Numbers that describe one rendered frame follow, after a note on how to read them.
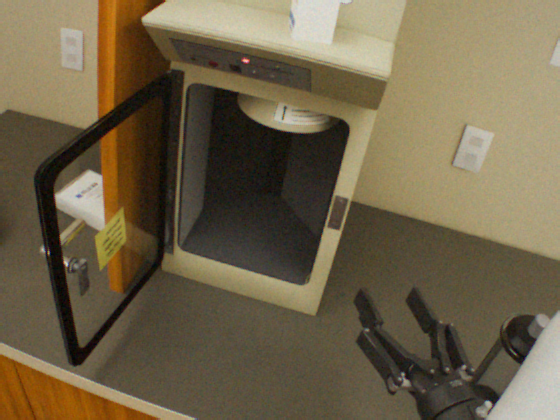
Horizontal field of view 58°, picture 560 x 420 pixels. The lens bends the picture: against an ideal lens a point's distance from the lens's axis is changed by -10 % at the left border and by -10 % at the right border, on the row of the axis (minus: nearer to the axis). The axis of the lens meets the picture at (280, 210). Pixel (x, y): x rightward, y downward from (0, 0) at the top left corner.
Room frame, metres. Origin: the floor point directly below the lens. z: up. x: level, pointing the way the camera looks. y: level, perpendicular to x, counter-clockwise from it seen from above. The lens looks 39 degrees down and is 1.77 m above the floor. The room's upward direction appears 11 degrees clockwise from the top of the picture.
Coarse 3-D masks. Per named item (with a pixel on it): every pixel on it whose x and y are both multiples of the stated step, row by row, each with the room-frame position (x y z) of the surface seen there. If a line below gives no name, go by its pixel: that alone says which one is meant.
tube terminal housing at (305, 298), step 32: (224, 0) 0.75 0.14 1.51; (256, 0) 0.75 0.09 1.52; (288, 0) 0.74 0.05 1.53; (384, 0) 0.73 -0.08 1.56; (384, 32) 0.73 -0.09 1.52; (256, 96) 0.74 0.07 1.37; (288, 96) 0.74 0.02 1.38; (320, 96) 0.73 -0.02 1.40; (352, 128) 0.73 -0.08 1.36; (352, 160) 0.72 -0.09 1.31; (352, 192) 0.72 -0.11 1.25; (192, 256) 0.75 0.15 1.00; (320, 256) 0.73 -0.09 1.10; (224, 288) 0.74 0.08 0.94; (256, 288) 0.74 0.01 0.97; (288, 288) 0.73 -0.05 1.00; (320, 288) 0.72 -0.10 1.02
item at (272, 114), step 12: (240, 96) 0.82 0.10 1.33; (252, 96) 0.79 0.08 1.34; (252, 108) 0.78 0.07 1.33; (264, 108) 0.77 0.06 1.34; (276, 108) 0.76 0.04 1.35; (288, 108) 0.76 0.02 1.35; (300, 108) 0.77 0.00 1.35; (264, 120) 0.76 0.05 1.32; (276, 120) 0.76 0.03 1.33; (288, 120) 0.76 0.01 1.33; (300, 120) 0.76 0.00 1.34; (312, 120) 0.77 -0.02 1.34; (324, 120) 0.78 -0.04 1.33; (336, 120) 0.81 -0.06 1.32; (300, 132) 0.75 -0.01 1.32; (312, 132) 0.76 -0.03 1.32
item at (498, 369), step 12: (504, 324) 0.57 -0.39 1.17; (504, 336) 0.55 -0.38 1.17; (492, 348) 0.57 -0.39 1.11; (492, 360) 0.55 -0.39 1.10; (504, 360) 0.53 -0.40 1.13; (480, 372) 0.55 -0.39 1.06; (492, 372) 0.53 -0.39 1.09; (504, 372) 0.52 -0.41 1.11; (516, 372) 0.51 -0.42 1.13; (480, 384) 0.54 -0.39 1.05; (492, 384) 0.52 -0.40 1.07; (504, 384) 0.51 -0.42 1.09; (480, 396) 0.52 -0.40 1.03; (492, 396) 0.51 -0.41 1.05; (492, 408) 0.51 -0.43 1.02
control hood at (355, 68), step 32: (192, 0) 0.74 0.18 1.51; (160, 32) 0.66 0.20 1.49; (192, 32) 0.64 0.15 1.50; (224, 32) 0.64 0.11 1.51; (256, 32) 0.65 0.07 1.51; (288, 32) 0.67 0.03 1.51; (352, 32) 0.72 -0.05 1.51; (192, 64) 0.73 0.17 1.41; (320, 64) 0.62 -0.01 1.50; (352, 64) 0.62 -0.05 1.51; (384, 64) 0.63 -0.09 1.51; (352, 96) 0.68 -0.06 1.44
